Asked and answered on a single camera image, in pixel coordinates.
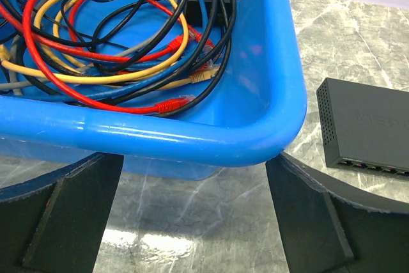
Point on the black network switch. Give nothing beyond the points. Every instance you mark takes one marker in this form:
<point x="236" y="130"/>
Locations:
<point x="364" y="128"/>

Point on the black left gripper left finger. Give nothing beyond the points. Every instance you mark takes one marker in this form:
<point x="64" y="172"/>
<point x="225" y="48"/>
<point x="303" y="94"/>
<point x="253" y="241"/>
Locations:
<point x="55" y="222"/>

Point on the blue plastic bin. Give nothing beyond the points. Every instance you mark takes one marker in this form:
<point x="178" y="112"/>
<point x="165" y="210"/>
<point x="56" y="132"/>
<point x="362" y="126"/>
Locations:
<point x="252" y="115"/>

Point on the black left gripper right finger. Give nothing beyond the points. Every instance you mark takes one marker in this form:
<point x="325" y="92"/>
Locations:
<point x="327" y="225"/>

